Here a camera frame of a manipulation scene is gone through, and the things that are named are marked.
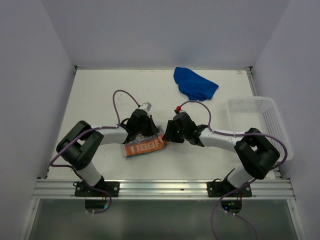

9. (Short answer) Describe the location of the rabbit print towel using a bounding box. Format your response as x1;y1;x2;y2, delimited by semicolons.
121;125;168;158

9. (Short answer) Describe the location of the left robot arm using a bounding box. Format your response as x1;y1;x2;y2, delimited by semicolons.
50;108;160;197

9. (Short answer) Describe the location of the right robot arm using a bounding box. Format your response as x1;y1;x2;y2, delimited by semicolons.
162;112;280;197

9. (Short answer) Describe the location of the blue towel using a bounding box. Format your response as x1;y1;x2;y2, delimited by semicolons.
173;67;219;102

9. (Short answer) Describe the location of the white plastic basket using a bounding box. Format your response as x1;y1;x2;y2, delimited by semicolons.
226;96;294;161

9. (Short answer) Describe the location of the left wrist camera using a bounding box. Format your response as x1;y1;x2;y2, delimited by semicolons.
139;102;152;112

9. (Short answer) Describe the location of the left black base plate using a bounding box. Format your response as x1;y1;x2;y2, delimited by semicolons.
72;177;120;198

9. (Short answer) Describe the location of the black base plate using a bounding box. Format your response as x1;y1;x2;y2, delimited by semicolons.
206;178;253;198
72;177;120;198

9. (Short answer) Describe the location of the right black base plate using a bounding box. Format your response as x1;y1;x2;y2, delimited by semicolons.
206;178;253;198

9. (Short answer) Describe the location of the aluminium mounting rail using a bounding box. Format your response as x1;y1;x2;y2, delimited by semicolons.
32;179;295;200

